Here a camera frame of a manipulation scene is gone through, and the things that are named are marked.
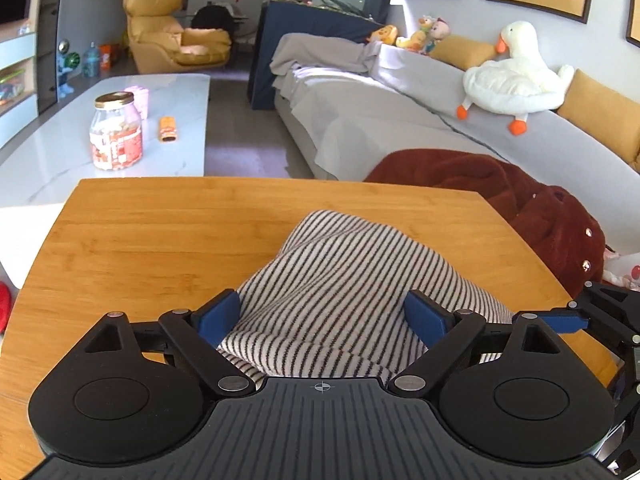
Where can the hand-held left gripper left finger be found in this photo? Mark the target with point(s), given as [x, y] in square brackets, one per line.
[220, 317]

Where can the white shelf cabinet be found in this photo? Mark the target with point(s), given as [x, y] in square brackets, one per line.
[17, 120]

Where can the grey striped shirt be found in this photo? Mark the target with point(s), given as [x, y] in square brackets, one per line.
[350, 270]

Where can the white goose plush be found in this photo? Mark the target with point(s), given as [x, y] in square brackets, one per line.
[515, 85]

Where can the blue water bottle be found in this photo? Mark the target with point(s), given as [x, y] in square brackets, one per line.
[91, 62]

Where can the beige blanket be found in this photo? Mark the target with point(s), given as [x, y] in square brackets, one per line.
[320, 52]

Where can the orange snack bag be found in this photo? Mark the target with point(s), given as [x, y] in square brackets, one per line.
[109, 55]

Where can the duck plush toy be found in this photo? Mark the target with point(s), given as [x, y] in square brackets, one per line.
[415, 37]

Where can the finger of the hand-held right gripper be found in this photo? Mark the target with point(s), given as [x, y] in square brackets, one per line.
[562, 322]
[612, 296]

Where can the pink pig plush toy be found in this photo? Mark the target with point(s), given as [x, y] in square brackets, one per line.
[440, 32]

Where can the red vase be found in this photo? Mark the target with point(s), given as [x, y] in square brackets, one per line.
[4, 305]

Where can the black chair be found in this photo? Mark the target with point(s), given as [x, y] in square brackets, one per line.
[215, 17]

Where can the dark tall cabinet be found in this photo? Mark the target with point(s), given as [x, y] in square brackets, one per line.
[50, 35]

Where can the pink printed cloth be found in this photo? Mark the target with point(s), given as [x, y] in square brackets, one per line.
[622, 270]

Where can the blue toy figure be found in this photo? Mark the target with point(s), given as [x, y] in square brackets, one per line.
[66, 67]

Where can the pink cup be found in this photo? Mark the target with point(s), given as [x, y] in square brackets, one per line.
[141, 102]

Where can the box of colourful toys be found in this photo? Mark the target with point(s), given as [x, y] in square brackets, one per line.
[10, 87]

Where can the yellow armchair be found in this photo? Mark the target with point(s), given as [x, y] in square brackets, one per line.
[165, 40]

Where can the yellow plush toy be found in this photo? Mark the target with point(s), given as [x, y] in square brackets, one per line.
[384, 35]

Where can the grey sofa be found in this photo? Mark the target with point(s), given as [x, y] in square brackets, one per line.
[375, 110]

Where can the dark fish tank cabinet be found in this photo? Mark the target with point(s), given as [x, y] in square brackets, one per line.
[280, 25]

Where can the small yellow cushion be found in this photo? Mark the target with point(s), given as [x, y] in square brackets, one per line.
[462, 51]

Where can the small orange packet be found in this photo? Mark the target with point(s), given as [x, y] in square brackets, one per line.
[168, 129]

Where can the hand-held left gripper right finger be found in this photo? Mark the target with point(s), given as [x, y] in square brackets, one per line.
[425, 317]

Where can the clear snack jar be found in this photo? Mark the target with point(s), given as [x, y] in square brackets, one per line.
[116, 135]

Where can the large yellow cushion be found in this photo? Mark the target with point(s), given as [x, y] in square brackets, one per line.
[605, 110]

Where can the dark red fleece jacket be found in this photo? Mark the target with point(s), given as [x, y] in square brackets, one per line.
[475, 180]

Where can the white coffee table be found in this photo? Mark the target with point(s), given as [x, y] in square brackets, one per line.
[50, 150]

